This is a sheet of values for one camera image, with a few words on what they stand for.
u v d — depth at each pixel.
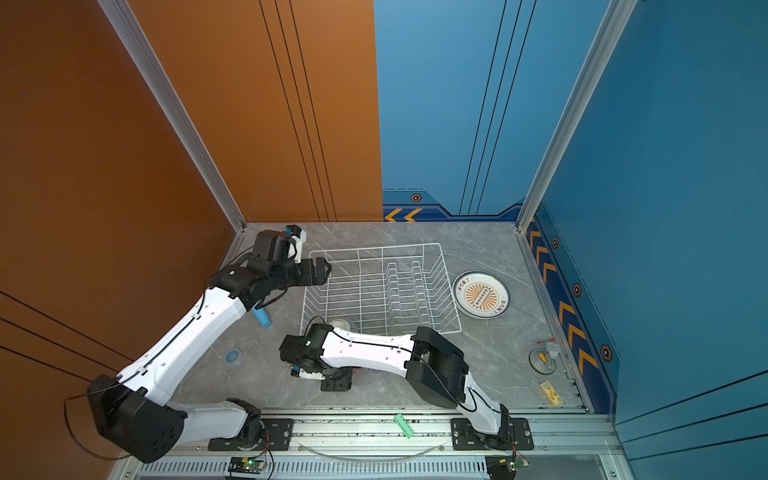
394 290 0.94
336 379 0.69
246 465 0.71
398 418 0.75
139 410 0.38
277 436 0.74
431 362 0.54
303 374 0.70
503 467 0.70
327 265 0.74
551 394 0.79
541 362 0.83
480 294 0.96
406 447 0.72
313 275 0.69
